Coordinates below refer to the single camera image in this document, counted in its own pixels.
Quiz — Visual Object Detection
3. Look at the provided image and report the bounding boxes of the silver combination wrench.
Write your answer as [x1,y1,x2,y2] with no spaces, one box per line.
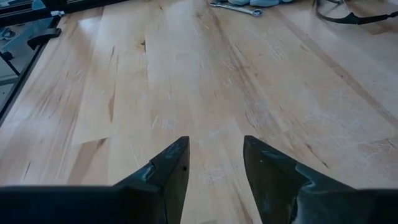
[209,1,264,17]

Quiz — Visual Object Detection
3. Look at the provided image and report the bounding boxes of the black framed safety glasses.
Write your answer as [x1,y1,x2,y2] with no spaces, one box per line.
[315,0,398,26]

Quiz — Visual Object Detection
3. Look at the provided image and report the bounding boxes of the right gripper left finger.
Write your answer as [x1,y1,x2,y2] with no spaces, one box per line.
[0,136,190,224]

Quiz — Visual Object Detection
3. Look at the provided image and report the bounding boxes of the black clamp bracket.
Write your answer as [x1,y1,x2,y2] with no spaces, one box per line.
[27,27,63,50]

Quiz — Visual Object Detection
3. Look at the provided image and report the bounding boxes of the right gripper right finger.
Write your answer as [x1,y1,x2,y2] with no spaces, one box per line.
[243,135,398,224]

